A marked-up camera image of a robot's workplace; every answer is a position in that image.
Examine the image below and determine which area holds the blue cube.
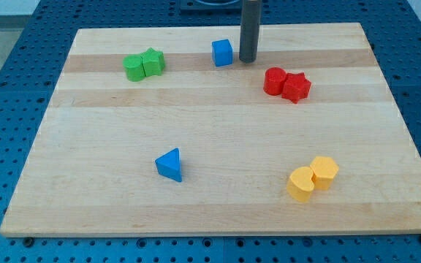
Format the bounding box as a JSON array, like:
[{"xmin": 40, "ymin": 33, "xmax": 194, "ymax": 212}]
[{"xmin": 211, "ymin": 39, "xmax": 233, "ymax": 66}]

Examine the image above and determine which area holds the red cylinder block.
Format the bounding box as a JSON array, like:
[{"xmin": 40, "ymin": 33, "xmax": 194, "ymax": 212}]
[{"xmin": 263, "ymin": 67, "xmax": 287, "ymax": 96}]

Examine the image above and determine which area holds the red star block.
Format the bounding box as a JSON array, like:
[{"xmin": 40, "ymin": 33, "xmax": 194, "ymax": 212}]
[{"xmin": 281, "ymin": 72, "xmax": 311, "ymax": 104}]

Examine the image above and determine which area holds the green star block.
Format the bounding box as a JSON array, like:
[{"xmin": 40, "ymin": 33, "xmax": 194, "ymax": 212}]
[{"xmin": 140, "ymin": 47, "xmax": 165, "ymax": 77}]

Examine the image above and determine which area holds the green cylinder block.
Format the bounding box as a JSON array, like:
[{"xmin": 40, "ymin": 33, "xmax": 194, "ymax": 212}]
[{"xmin": 123, "ymin": 54, "xmax": 145, "ymax": 82}]

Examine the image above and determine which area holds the blue triangle block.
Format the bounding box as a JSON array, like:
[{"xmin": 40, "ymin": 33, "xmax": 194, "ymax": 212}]
[{"xmin": 155, "ymin": 148, "xmax": 182, "ymax": 183}]

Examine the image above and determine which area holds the yellow heart block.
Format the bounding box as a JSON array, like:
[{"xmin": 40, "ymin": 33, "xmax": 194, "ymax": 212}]
[{"xmin": 287, "ymin": 167, "xmax": 314, "ymax": 202}]

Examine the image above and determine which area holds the wooden board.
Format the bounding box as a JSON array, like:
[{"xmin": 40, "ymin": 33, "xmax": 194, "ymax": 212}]
[{"xmin": 0, "ymin": 23, "xmax": 421, "ymax": 237}]

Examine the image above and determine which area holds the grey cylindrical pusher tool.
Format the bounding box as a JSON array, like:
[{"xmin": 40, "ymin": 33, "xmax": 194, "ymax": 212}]
[{"xmin": 239, "ymin": 0, "xmax": 262, "ymax": 64}]

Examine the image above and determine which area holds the yellow hexagon block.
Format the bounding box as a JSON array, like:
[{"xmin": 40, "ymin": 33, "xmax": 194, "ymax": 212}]
[{"xmin": 310, "ymin": 156, "xmax": 339, "ymax": 190}]

